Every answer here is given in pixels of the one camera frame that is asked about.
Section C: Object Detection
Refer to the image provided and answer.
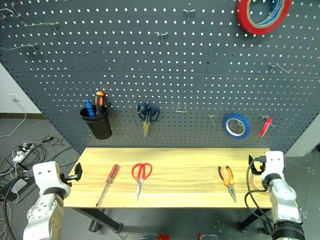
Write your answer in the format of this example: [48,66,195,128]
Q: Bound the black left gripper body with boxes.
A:
[59,173,77,187]

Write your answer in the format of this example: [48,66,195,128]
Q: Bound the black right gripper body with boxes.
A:
[256,155,267,174]

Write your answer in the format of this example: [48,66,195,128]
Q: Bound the clear tape roll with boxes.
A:
[250,173,269,193]

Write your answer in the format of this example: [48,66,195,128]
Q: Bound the thin red tape roll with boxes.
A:
[258,117,274,139]

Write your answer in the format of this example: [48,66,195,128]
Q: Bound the blue tape roll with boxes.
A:
[221,112,252,140]

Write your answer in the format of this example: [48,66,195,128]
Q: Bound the black table leg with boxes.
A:
[71,207,124,233]
[239,208,273,230]

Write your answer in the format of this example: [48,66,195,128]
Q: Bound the black plastic cup holder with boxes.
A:
[79,107,113,141]

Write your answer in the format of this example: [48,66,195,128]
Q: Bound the black box on floor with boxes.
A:
[0,174,39,204]

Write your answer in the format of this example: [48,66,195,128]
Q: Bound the white power strip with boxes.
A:
[11,141,35,163]

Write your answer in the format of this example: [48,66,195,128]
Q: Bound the orange and black screwdriver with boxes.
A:
[94,91,106,117]

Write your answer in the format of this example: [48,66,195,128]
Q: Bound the dark grey perforated pegboard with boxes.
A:
[0,0,320,157]

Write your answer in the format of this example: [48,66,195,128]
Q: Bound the long metal pegboard hook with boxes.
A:
[21,20,60,34]
[7,42,40,54]

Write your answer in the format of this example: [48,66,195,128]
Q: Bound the large red tape roll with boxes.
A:
[234,0,292,36]

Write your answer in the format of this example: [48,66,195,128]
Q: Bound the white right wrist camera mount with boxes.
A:
[260,150,286,182]

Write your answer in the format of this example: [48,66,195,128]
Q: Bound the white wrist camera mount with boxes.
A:
[260,150,286,182]
[32,160,71,197]

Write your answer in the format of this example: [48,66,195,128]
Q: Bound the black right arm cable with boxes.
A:
[244,155,276,237]

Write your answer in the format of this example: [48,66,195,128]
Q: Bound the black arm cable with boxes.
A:
[244,155,276,237]
[2,172,35,240]

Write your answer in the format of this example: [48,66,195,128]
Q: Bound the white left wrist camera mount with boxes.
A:
[32,160,71,197]

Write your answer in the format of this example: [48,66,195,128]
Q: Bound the orange handled needle-nose pliers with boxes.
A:
[217,165,238,203]

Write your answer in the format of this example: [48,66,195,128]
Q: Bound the red handled screwdriver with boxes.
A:
[95,163,120,208]

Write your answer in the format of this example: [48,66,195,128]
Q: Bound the black floor cable bundle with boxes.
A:
[0,135,74,176]

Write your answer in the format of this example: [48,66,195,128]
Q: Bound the red handled scissors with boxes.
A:
[131,162,154,202]

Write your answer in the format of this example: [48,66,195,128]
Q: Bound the blue handled screwdriver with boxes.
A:
[84,99,96,118]

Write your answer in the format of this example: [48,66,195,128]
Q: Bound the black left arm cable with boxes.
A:
[2,172,35,240]

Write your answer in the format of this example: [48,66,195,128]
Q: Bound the white power cable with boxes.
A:
[0,99,28,139]

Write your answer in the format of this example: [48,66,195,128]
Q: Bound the blue handled scissors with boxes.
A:
[136,102,161,139]

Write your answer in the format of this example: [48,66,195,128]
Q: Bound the metal wire loop holder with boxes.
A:
[175,101,189,114]

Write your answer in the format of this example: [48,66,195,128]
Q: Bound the white wall outlet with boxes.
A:
[7,93,21,104]

